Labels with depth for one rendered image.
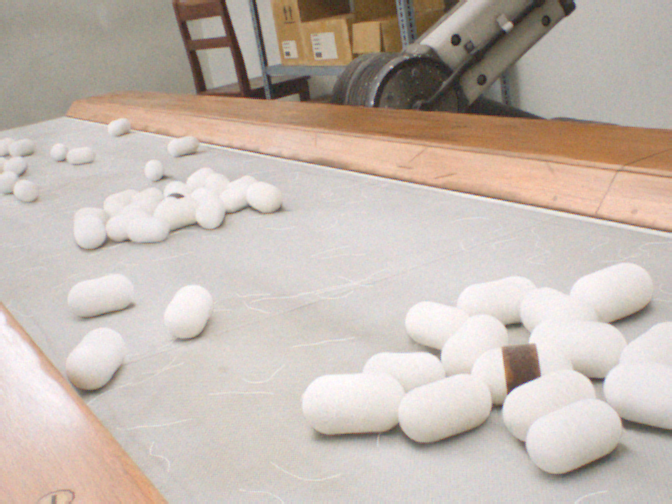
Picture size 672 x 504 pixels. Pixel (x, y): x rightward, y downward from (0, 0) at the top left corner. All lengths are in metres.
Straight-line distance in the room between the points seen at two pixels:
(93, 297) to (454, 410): 0.25
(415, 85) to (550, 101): 2.22
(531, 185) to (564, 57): 2.60
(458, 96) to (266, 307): 0.66
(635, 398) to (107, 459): 0.17
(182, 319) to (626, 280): 0.20
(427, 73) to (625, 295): 0.71
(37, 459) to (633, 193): 0.35
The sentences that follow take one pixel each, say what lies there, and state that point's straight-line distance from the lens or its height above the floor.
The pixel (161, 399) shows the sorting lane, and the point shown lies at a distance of 0.38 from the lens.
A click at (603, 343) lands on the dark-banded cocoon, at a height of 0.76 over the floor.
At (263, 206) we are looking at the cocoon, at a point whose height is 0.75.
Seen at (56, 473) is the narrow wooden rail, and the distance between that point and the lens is 0.29.
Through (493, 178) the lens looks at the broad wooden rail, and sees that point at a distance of 0.60.
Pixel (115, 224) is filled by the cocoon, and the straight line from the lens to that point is 0.64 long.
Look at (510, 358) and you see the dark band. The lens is 0.32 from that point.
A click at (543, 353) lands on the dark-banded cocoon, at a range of 0.32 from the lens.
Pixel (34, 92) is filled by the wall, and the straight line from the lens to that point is 5.26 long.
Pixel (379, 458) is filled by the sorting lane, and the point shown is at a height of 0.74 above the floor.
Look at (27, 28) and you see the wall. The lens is 5.26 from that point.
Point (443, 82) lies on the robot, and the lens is 1.06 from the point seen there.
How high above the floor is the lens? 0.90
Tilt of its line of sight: 17 degrees down
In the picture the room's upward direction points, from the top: 10 degrees counter-clockwise
